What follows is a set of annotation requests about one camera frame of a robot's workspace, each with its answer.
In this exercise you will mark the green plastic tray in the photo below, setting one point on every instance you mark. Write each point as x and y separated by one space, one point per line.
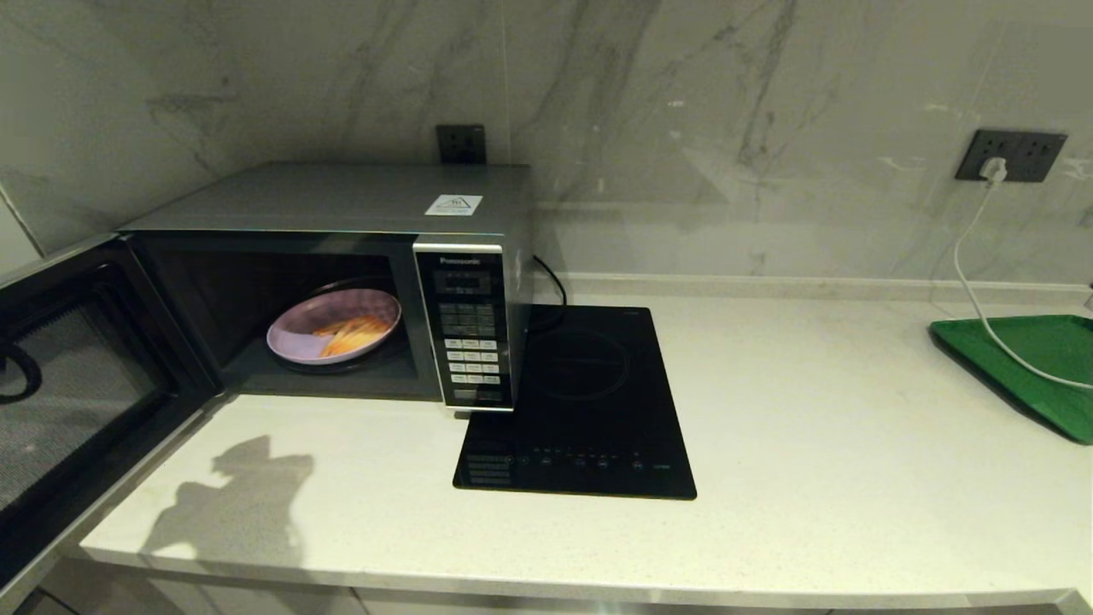
1050 352

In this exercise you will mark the white warning sticker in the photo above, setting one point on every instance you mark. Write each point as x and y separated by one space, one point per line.
453 205

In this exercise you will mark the glass microwave door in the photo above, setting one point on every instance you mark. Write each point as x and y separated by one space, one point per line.
77 401

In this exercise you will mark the black induction cooktop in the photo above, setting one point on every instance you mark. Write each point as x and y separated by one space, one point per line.
589 384

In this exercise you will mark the white power plug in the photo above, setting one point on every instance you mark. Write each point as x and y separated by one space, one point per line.
993 170

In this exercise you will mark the silver Panasonic microwave body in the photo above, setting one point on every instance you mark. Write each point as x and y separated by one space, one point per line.
341 195

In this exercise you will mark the purple plastic plate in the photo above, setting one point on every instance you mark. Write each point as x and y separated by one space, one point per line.
295 333

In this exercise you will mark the black wide wall socket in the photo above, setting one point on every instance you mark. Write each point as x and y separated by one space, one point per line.
1033 155

